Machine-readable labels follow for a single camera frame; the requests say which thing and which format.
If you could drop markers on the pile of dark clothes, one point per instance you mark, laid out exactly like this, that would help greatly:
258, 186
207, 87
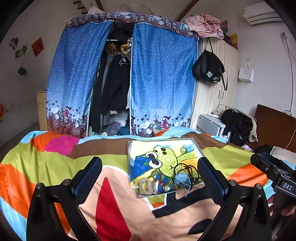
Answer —
242, 127

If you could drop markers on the white air conditioner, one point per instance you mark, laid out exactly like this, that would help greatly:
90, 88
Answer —
260, 13

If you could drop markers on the white paper gift bag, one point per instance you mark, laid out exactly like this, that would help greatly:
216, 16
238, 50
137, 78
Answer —
246, 73

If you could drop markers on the pink clothes pile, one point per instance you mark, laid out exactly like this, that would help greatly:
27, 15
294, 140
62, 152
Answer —
205, 26

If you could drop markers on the black drawstring bag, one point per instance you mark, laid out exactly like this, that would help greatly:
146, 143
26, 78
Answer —
209, 68

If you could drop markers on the colourful cartoon bed blanket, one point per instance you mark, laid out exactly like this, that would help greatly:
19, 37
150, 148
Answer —
37, 202

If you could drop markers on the red square wall decoration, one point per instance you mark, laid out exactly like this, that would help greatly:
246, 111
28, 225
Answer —
37, 47

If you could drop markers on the white small cabinet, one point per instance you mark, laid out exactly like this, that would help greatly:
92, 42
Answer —
212, 125

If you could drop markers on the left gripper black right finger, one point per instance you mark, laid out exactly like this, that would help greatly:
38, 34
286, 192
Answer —
214, 180

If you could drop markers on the painted cardboard box tray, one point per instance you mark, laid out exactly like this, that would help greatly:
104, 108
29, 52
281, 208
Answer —
161, 160

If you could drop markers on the dark hanging jacket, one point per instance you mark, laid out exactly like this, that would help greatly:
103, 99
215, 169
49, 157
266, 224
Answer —
109, 111

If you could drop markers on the brown wooden headboard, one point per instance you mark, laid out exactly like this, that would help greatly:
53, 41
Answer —
274, 128

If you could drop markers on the light blue wrist watch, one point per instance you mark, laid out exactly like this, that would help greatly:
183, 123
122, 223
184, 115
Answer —
182, 180

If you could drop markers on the person's right hand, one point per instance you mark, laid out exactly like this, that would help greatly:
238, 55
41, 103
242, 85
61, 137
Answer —
286, 210

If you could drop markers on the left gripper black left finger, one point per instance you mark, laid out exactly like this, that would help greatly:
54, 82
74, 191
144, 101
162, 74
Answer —
85, 179

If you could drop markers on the blue fabric wardrobe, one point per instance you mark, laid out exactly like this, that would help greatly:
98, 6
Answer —
162, 85

